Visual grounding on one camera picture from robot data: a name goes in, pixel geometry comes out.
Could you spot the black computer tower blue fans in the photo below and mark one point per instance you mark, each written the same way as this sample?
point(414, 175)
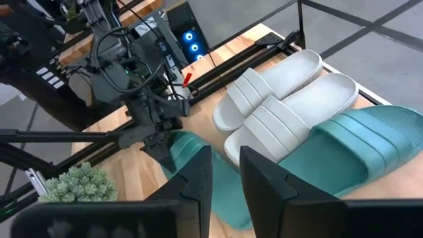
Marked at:
point(185, 20)

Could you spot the black metal wooden shoe shelf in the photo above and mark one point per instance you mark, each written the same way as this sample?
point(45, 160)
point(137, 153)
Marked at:
point(301, 23)

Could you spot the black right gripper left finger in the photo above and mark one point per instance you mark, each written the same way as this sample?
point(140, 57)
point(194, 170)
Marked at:
point(198, 185)

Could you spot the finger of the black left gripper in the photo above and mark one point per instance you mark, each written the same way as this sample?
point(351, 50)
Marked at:
point(135, 139)
point(163, 155)

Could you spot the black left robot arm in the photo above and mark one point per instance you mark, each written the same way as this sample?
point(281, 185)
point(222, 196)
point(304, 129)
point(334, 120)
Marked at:
point(49, 96)

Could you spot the artificial green succulent plant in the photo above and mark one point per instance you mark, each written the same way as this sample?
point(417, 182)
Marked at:
point(79, 185)

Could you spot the off-white rubber slide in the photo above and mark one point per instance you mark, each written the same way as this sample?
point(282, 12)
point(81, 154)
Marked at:
point(281, 129)
point(251, 89)

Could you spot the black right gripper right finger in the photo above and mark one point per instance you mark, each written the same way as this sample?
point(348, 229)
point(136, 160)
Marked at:
point(271, 198)

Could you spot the green rubber slide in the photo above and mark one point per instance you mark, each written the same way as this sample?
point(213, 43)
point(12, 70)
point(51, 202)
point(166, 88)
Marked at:
point(226, 198)
point(347, 155)

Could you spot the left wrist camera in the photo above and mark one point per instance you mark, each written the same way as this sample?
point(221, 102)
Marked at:
point(110, 84)

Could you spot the black left table frame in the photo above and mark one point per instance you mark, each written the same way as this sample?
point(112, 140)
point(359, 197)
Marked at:
point(231, 71)

